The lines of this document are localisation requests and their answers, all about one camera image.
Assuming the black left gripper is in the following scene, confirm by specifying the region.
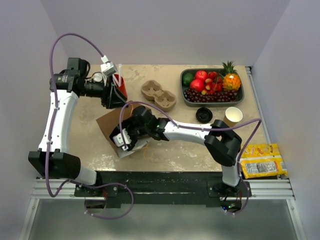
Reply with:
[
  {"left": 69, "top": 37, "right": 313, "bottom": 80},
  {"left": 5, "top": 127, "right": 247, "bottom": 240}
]
[{"left": 80, "top": 73, "right": 129, "bottom": 109}]

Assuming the brown paper bag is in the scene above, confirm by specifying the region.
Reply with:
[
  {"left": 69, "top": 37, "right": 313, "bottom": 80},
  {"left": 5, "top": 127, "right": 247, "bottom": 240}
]
[{"left": 96, "top": 107, "right": 151, "bottom": 158}]

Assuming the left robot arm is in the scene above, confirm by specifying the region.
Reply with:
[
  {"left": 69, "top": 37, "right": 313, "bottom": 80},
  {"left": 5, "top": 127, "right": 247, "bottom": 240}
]
[{"left": 28, "top": 56, "right": 127, "bottom": 196}]

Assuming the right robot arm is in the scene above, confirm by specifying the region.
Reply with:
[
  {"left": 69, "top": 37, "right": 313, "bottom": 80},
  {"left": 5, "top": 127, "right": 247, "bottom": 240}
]
[{"left": 109, "top": 105, "right": 242, "bottom": 197}]

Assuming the red straw holder cup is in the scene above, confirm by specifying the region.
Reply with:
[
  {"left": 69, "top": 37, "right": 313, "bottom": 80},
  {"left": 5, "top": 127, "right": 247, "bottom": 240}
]
[{"left": 117, "top": 77, "right": 128, "bottom": 98}]

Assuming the green lime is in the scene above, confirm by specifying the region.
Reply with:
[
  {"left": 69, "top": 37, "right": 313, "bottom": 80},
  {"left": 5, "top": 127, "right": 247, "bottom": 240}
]
[{"left": 182, "top": 72, "right": 195, "bottom": 87}]

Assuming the red apple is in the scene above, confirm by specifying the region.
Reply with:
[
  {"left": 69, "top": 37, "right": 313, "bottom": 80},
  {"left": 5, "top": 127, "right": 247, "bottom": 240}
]
[
  {"left": 189, "top": 79, "right": 205, "bottom": 93},
  {"left": 194, "top": 70, "right": 208, "bottom": 81}
]

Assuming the open brown paper cup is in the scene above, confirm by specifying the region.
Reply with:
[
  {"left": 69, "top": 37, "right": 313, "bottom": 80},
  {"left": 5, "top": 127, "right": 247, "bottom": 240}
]
[{"left": 223, "top": 106, "right": 243, "bottom": 127}]

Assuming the bunch of dark red grapes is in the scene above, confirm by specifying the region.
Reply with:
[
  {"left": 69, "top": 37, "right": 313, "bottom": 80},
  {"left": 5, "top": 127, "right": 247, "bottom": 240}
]
[{"left": 183, "top": 89, "right": 240, "bottom": 103}]

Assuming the pineapple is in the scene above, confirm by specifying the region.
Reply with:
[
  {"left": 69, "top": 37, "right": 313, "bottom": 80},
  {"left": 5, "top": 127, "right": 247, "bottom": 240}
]
[{"left": 222, "top": 61, "right": 242, "bottom": 91}]

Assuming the grey fruit tray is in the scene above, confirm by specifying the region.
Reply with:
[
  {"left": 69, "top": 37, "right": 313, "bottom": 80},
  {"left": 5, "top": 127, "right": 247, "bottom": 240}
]
[{"left": 180, "top": 68, "right": 245, "bottom": 108}]

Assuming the yellow snack bag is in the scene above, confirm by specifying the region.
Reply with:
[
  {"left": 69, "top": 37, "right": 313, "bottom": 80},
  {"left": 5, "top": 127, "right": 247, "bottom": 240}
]
[{"left": 240, "top": 143, "right": 288, "bottom": 179}]

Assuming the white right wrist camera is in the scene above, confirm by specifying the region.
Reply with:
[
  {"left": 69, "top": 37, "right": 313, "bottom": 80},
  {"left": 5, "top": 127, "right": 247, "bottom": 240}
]
[{"left": 112, "top": 133, "right": 132, "bottom": 151}]

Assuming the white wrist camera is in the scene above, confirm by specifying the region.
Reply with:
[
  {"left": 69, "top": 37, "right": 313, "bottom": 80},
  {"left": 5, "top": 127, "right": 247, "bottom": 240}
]
[
  {"left": 112, "top": 133, "right": 132, "bottom": 151},
  {"left": 100, "top": 55, "right": 118, "bottom": 78}
]

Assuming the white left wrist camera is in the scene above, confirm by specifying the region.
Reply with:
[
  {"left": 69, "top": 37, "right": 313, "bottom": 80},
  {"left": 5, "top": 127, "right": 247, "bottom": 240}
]
[{"left": 100, "top": 55, "right": 118, "bottom": 78}]

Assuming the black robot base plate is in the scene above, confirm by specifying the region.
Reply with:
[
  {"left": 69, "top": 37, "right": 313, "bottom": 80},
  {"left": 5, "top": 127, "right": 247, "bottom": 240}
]
[{"left": 74, "top": 171, "right": 252, "bottom": 209}]

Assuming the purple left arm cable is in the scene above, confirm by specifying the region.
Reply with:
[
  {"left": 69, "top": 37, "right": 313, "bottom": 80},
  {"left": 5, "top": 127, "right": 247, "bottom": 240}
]
[{"left": 44, "top": 32, "right": 135, "bottom": 221}]

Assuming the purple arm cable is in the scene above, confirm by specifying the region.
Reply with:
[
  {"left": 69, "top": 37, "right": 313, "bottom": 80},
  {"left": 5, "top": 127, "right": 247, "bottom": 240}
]
[
  {"left": 118, "top": 100, "right": 262, "bottom": 216},
  {"left": 44, "top": 32, "right": 135, "bottom": 221}
]

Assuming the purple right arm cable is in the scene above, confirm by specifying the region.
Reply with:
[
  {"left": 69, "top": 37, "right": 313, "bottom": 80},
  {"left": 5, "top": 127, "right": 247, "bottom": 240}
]
[{"left": 118, "top": 100, "right": 262, "bottom": 216}]

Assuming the aluminium frame rail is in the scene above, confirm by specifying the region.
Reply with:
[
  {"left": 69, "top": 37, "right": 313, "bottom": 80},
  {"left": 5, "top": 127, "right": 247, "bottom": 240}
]
[{"left": 31, "top": 179, "right": 295, "bottom": 200}]

